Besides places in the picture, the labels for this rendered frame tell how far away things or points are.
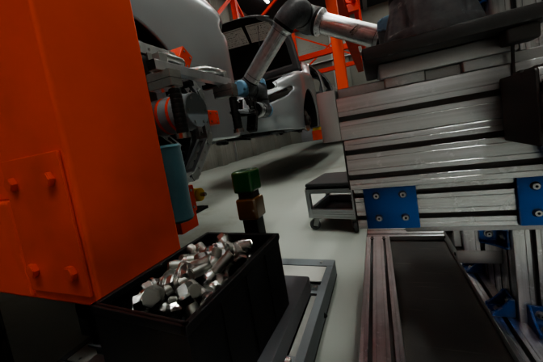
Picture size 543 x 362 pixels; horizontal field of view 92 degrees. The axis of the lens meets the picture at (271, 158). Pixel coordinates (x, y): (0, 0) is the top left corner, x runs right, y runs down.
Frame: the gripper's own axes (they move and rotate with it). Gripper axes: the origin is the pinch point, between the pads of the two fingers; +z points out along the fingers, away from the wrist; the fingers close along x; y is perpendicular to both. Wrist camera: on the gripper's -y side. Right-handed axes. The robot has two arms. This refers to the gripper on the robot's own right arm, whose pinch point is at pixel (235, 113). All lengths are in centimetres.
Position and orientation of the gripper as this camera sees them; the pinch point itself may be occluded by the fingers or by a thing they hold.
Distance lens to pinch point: 111.5
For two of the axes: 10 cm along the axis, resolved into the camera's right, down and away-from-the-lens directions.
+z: -3.7, 1.4, -9.2
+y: -1.7, -9.8, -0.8
